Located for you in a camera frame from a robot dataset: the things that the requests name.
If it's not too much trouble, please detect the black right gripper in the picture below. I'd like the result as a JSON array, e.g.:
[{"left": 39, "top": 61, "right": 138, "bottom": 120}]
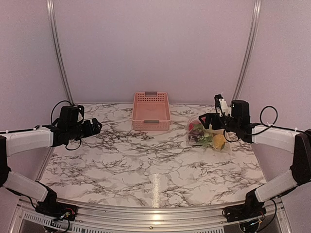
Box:
[{"left": 198, "top": 113, "right": 240, "bottom": 133}]

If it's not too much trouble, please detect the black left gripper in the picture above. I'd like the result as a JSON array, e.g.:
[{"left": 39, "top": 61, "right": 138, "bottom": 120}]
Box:
[{"left": 68, "top": 117, "right": 101, "bottom": 141}]

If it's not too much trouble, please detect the clear zip top bag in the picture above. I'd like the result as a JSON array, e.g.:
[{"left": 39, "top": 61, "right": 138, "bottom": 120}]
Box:
[{"left": 186, "top": 116, "right": 232, "bottom": 154}]

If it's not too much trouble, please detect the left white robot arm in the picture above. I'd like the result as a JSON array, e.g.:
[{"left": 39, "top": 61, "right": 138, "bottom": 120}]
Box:
[{"left": 0, "top": 105, "right": 102, "bottom": 217}]

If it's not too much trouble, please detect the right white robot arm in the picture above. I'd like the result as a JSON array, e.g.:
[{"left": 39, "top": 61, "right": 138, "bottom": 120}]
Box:
[{"left": 198, "top": 95, "right": 311, "bottom": 222}]

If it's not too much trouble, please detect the green fake leafy vegetable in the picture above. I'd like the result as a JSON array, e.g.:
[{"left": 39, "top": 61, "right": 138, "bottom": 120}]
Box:
[{"left": 193, "top": 132, "right": 213, "bottom": 146}]

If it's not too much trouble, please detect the yellow fake lemon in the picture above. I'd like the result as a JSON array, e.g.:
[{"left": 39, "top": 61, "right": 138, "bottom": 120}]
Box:
[{"left": 212, "top": 134, "right": 226, "bottom": 150}]

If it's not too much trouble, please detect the pink plastic basket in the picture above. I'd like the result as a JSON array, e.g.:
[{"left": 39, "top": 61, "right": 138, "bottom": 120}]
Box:
[{"left": 132, "top": 92, "right": 171, "bottom": 131}]

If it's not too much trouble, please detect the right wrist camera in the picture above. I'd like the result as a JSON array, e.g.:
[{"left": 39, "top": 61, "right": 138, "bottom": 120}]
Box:
[{"left": 214, "top": 94, "right": 231, "bottom": 117}]

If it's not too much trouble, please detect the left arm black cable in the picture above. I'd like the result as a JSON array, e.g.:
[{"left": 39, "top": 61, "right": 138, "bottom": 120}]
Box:
[{"left": 50, "top": 100, "right": 85, "bottom": 151}]

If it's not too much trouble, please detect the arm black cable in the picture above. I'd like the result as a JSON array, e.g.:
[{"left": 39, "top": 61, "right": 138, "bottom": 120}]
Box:
[
  {"left": 259, "top": 105, "right": 279, "bottom": 127},
  {"left": 50, "top": 100, "right": 85, "bottom": 151}
]

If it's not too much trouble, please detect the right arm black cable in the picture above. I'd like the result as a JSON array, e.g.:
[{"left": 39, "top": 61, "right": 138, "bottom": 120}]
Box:
[{"left": 259, "top": 105, "right": 279, "bottom": 127}]

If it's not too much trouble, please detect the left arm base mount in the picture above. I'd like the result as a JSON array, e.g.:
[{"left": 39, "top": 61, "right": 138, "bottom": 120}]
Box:
[{"left": 35, "top": 202, "right": 78, "bottom": 221}]

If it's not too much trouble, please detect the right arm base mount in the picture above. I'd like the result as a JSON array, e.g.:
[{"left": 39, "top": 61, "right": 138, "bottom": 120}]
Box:
[{"left": 222, "top": 204, "right": 267, "bottom": 222}]

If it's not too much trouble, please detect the front aluminium rail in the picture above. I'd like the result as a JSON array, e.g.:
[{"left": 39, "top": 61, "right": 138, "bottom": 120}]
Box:
[{"left": 9, "top": 196, "right": 292, "bottom": 233}]

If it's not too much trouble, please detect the right aluminium frame post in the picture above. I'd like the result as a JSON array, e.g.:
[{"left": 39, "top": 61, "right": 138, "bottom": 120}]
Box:
[{"left": 232, "top": 0, "right": 262, "bottom": 100}]

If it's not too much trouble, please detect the aluminium frame post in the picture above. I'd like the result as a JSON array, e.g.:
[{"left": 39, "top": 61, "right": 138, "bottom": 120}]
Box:
[
  {"left": 232, "top": 0, "right": 262, "bottom": 100},
  {"left": 46, "top": 0, "right": 74, "bottom": 104}
]

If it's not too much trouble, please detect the left aluminium frame post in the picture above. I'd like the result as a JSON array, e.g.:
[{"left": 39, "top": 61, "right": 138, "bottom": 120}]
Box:
[{"left": 46, "top": 0, "right": 74, "bottom": 104}]

